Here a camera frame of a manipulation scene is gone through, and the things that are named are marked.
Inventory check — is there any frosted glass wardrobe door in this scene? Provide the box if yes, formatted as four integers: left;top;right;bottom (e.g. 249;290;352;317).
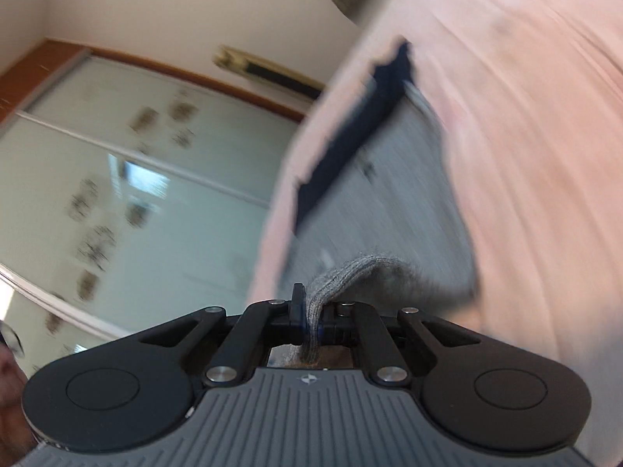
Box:
0;56;300;380

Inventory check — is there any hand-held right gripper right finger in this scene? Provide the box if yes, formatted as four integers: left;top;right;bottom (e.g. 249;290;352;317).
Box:
314;302;480;386

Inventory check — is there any brown wooden door frame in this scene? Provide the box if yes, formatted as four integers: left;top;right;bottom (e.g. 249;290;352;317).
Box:
0;39;307;125

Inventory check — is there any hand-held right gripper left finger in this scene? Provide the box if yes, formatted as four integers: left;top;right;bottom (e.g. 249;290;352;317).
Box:
139;282;310;386

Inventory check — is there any pink bed sheet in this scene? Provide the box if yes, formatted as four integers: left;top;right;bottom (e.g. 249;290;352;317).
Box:
246;0;623;467

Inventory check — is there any gold tower fan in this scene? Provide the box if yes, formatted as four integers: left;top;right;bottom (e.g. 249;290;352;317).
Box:
213;44;328;103

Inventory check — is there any grey sweater with navy sleeves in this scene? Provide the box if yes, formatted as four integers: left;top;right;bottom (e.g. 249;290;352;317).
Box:
275;41;480;368

